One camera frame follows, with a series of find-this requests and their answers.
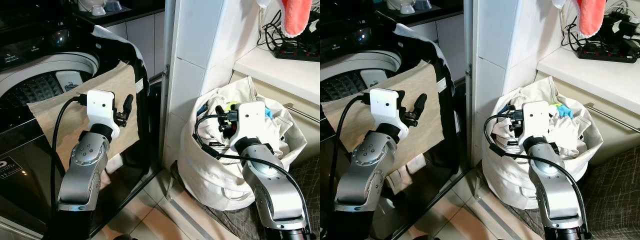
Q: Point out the white counter cabinet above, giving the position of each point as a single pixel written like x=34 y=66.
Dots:
x=280 y=75
x=590 y=75

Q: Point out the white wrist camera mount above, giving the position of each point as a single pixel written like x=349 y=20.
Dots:
x=385 y=107
x=100 y=107
x=537 y=120
x=250 y=122

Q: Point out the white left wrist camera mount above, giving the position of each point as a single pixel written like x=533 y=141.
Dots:
x=100 y=107
x=385 y=107

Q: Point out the white kitchen cabinet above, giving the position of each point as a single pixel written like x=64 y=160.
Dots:
x=145 y=45
x=452 y=42

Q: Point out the small white cloth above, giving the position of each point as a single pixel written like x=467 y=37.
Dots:
x=114 y=164
x=400 y=175

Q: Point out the white container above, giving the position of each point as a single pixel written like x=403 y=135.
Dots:
x=406 y=6
x=92 y=6

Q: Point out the black power strip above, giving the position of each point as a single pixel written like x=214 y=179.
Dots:
x=295 y=52
x=600 y=53

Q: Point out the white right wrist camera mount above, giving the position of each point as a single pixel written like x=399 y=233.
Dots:
x=250 y=122
x=537 y=120

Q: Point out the dark floor mat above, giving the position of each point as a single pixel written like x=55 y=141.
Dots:
x=305 y=175
x=620 y=185

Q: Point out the black top-load washing machine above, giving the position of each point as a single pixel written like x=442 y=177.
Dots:
x=30 y=150
x=452 y=145

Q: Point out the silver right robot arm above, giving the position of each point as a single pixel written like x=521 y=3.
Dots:
x=272 y=185
x=557 y=195

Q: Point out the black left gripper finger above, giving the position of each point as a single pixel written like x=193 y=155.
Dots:
x=411 y=108
x=128 y=102
x=421 y=102
x=118 y=107

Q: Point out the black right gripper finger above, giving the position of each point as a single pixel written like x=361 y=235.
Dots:
x=220 y=109

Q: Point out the blue garment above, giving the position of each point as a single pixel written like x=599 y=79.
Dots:
x=564 y=110
x=267 y=112

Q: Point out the yellow-green garment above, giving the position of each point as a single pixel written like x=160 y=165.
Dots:
x=232 y=106
x=555 y=105

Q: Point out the white fabric laundry bag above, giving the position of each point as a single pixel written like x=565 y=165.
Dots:
x=210 y=175
x=510 y=175

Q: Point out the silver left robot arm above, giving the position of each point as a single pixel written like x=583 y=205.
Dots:
x=82 y=165
x=367 y=160

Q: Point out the beige cloth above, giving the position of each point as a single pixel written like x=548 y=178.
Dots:
x=110 y=80
x=425 y=135

